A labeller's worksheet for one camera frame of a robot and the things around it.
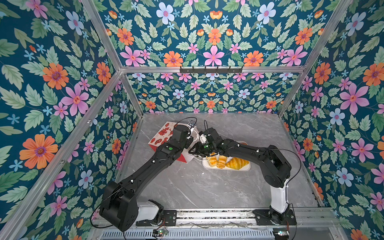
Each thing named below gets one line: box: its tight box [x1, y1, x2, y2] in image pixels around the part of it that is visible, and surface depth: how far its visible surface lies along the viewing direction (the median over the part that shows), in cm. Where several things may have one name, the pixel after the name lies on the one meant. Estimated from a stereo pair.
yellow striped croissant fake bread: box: [225, 157, 250, 170], surface depth 90 cm
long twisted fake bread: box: [216, 155, 227, 169], surface depth 92 cm
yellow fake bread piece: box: [207, 156, 218, 167], surface depth 91 cm
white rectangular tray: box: [202, 156, 251, 171], surface depth 92 cm
